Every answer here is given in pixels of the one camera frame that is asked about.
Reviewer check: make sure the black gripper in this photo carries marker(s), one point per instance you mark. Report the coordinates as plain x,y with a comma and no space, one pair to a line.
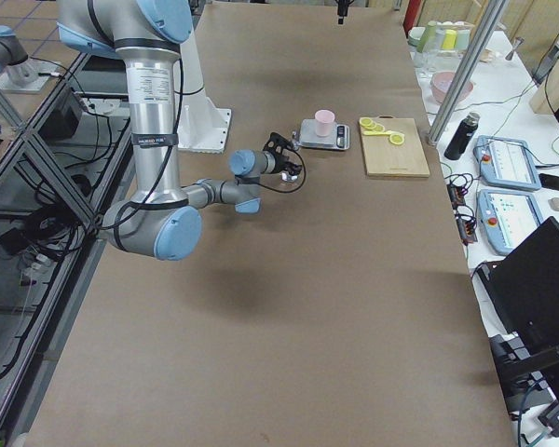
281,164

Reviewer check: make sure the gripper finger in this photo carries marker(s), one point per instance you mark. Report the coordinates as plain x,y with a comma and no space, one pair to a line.
342,10

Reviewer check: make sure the pink plastic cup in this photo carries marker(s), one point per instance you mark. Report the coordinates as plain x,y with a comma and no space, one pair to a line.
324,122

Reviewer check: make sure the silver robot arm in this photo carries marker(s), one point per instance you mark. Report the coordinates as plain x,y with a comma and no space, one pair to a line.
162,217

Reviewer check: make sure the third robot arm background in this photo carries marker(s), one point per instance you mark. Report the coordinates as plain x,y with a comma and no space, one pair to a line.
14,59

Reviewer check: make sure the silver kitchen scale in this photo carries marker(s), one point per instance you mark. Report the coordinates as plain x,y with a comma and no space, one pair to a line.
337,140

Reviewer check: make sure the green cup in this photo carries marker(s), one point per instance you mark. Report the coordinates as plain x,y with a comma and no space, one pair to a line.
428,41

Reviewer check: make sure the yellow cup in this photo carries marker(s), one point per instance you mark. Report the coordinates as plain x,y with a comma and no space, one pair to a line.
449,39

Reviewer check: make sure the red cylinder container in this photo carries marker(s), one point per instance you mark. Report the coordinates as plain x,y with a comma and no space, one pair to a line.
411,14

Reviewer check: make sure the yellow plastic knife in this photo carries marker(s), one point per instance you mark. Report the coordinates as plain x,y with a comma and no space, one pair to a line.
377,133

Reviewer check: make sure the bamboo cutting board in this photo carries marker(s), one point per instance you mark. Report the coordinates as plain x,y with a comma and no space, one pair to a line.
384,159

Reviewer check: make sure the lemon slice near knife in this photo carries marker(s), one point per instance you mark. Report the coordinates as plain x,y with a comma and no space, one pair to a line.
397,138

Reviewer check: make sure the pink bowl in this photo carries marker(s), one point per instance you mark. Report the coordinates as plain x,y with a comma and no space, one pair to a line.
441,82

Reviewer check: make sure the black water bottle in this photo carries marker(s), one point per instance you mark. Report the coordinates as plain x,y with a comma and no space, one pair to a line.
465,131

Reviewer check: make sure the black usb hub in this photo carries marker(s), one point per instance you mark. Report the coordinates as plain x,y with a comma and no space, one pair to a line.
464,215

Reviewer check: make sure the far blue teach pendant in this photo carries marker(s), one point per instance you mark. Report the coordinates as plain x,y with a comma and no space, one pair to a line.
506,162

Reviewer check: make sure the blue teach pendant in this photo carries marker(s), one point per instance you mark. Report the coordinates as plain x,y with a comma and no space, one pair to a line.
506,162
508,218

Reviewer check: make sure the near blue teach pendant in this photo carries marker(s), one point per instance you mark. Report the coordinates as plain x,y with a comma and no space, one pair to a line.
508,218

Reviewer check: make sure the black smartphone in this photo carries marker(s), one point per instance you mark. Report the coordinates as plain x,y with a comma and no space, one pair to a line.
549,181

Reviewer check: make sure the black monitor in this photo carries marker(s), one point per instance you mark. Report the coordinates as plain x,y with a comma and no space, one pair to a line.
524,288

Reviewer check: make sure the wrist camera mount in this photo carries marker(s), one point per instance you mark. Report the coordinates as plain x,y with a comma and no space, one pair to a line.
278,144

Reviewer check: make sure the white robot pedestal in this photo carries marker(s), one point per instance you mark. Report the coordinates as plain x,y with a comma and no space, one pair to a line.
203,127

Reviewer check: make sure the aluminium frame post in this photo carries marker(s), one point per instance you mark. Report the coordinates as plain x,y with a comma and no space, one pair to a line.
493,11

